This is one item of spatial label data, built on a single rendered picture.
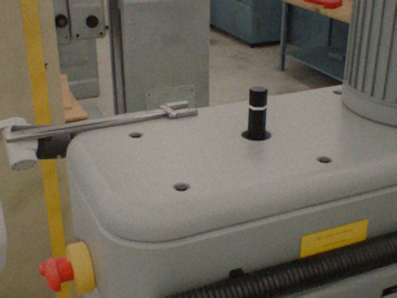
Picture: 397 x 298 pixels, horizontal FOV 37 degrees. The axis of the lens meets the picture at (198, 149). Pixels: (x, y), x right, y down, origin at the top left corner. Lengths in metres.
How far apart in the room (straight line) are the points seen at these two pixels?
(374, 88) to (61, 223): 2.09
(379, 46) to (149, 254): 0.38
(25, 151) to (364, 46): 0.92
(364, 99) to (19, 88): 1.81
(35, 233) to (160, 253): 2.15
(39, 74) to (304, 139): 1.80
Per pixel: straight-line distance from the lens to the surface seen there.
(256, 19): 8.12
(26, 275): 2.83
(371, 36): 0.78
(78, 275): 0.69
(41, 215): 2.68
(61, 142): 1.52
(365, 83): 0.79
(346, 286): 0.76
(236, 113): 0.79
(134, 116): 0.76
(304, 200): 0.63
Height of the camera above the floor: 2.18
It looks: 25 degrees down
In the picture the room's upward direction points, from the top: straight up
